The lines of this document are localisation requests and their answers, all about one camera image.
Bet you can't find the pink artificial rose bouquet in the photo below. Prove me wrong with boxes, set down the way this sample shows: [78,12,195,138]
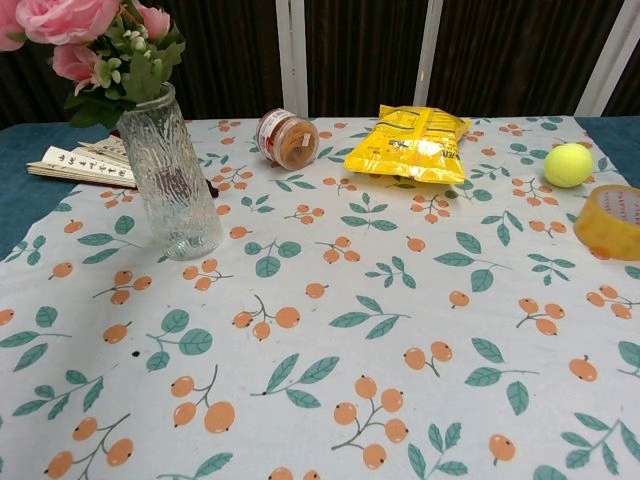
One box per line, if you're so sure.
[0,0,188,130]

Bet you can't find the yellow-green tennis ball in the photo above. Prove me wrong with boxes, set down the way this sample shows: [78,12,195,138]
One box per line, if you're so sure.
[543,142,594,189]

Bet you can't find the dark pleated curtain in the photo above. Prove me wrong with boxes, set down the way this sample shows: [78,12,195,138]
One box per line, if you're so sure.
[0,0,640,130]

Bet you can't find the clear textured glass vase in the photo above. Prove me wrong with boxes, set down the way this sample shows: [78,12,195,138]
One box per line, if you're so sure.
[115,82,225,262]

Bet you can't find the clear yellowish packing tape roll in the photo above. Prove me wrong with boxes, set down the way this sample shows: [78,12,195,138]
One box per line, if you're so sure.
[573,184,640,261]

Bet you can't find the fruit and leaf print tablecloth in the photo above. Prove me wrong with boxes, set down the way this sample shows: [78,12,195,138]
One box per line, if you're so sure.
[0,115,640,480]

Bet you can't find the teal table cover cloth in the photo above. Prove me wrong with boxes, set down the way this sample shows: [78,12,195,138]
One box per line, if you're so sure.
[0,115,640,263]

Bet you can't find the rubber band jar red label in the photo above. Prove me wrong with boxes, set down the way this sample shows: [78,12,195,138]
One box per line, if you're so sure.
[256,107,320,172]

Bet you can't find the yellow snack bag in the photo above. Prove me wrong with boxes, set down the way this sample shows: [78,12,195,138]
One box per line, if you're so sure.
[343,103,473,186]

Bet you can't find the folding fan with calligraphy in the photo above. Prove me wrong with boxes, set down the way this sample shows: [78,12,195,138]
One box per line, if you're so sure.
[25,128,221,199]

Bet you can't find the white frame post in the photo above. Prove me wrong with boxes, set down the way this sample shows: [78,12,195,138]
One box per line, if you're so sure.
[412,0,445,109]
[573,0,640,117]
[274,0,310,120]

